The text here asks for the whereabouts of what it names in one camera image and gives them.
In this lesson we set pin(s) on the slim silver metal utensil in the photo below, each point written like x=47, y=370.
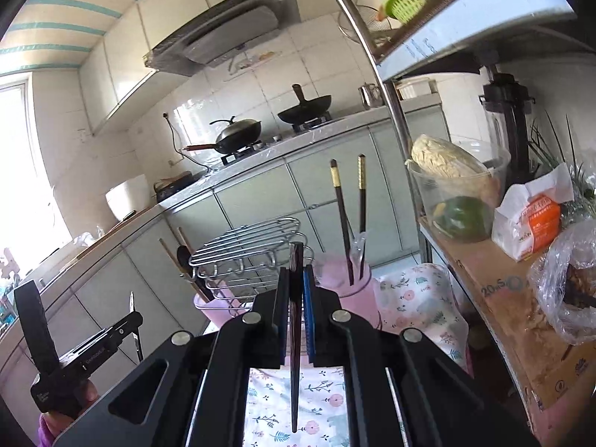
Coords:
x=136, y=326

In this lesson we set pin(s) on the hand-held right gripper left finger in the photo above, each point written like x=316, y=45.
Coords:
x=282, y=316

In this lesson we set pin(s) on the clear plastic bowl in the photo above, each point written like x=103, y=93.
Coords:
x=498, y=167

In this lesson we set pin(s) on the napa cabbage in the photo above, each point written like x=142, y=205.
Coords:
x=447, y=158

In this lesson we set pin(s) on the green onions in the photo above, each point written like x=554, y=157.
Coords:
x=549, y=149

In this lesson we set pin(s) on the green bell pepper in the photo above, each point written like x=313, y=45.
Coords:
x=463, y=216

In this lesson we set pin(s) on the window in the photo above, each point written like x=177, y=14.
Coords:
x=16, y=163

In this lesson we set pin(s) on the brown cardboard sheet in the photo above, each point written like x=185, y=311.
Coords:
x=493, y=298

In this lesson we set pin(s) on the person's left hand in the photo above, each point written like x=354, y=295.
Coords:
x=89, y=393

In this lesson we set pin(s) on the gas stove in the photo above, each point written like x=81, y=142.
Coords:
x=279, y=137

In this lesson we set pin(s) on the white orange tissue pack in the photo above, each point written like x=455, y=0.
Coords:
x=517, y=223

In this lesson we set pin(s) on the white ribbed container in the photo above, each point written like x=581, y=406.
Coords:
x=416, y=87

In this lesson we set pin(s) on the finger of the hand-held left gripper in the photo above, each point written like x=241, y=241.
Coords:
x=37, y=326
x=107, y=337

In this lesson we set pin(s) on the black wok with lid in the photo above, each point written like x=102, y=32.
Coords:
x=237, y=132

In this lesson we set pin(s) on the dark cooktop appliance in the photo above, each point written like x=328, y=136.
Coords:
x=174, y=185

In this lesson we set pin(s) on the grey range hood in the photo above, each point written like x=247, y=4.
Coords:
x=223, y=28

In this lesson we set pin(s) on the clear plastic bag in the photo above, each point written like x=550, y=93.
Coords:
x=554, y=265

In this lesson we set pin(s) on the white rice cooker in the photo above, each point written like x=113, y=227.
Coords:
x=128, y=198

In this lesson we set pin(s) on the light wooden chopstick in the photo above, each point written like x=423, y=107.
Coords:
x=184, y=237

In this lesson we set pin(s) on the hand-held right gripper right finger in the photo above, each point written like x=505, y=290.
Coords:
x=308, y=316

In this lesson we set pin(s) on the black blender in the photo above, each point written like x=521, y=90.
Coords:
x=510, y=111

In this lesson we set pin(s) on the floral printed cloth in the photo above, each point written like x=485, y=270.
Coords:
x=419, y=298

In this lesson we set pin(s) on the metal shelf pole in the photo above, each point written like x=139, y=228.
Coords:
x=368, y=42

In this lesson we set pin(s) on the white shelf board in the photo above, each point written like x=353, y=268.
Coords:
x=465, y=23

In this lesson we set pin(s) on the metal kettle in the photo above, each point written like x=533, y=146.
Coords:
x=370, y=95

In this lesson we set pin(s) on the clear wall shelf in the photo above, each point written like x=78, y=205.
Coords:
x=254, y=63

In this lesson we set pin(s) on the cream wall cabinets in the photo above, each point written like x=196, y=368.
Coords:
x=163, y=4

